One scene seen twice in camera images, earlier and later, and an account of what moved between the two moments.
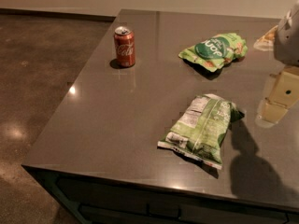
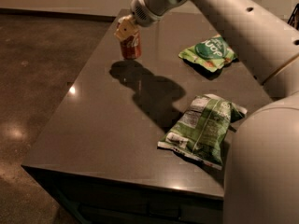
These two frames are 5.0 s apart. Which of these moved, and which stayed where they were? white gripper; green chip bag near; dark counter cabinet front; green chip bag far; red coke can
Moved: red coke can; white gripper
Stayed: dark counter cabinet front; green chip bag near; green chip bag far
